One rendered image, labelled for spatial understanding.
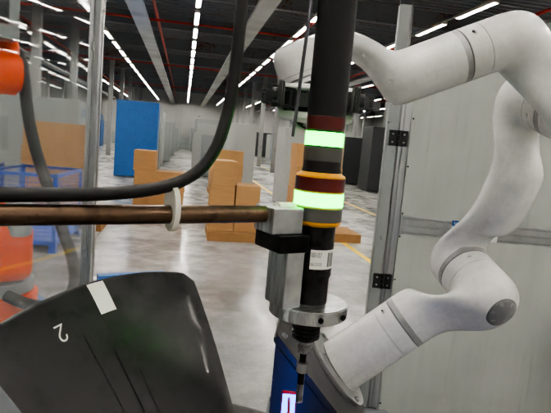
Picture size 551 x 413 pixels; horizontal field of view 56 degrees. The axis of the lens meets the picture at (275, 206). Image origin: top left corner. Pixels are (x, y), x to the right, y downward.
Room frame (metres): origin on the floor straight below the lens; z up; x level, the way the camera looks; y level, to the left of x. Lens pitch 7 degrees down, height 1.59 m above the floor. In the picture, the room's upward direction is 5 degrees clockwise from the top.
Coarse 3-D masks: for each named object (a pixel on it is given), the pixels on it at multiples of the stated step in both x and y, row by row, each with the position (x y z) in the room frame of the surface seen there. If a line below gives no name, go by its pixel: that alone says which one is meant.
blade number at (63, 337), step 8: (56, 320) 0.43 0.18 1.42; (64, 320) 0.44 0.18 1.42; (48, 328) 0.42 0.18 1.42; (56, 328) 0.43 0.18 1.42; (64, 328) 0.43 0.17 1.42; (56, 336) 0.42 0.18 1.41; (64, 336) 0.43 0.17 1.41; (72, 336) 0.43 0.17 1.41; (56, 344) 0.42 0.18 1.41; (64, 344) 0.42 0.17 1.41; (72, 344) 0.43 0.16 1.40
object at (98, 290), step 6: (96, 282) 0.48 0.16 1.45; (102, 282) 0.48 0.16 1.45; (90, 288) 0.47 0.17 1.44; (96, 288) 0.47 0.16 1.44; (102, 288) 0.48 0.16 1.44; (96, 294) 0.47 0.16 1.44; (102, 294) 0.47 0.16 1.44; (108, 294) 0.48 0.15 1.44; (96, 300) 0.47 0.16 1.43; (102, 300) 0.47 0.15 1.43; (108, 300) 0.47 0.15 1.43; (102, 306) 0.46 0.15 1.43; (108, 306) 0.47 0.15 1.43; (114, 306) 0.47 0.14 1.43; (102, 312) 0.46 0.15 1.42
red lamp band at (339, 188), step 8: (296, 176) 0.45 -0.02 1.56; (304, 176) 0.44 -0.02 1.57; (296, 184) 0.45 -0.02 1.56; (304, 184) 0.44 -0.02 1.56; (312, 184) 0.43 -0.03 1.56; (320, 184) 0.43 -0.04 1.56; (328, 184) 0.43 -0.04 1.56; (336, 184) 0.43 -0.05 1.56; (344, 184) 0.45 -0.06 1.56; (320, 192) 0.43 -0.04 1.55; (328, 192) 0.43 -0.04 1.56; (336, 192) 0.43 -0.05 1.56
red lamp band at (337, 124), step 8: (312, 120) 0.44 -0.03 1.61; (320, 120) 0.44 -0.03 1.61; (328, 120) 0.43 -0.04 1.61; (336, 120) 0.44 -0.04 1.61; (344, 120) 0.44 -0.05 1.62; (312, 128) 0.44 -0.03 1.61; (320, 128) 0.44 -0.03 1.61; (328, 128) 0.43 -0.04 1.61; (336, 128) 0.44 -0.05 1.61; (344, 128) 0.45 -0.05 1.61
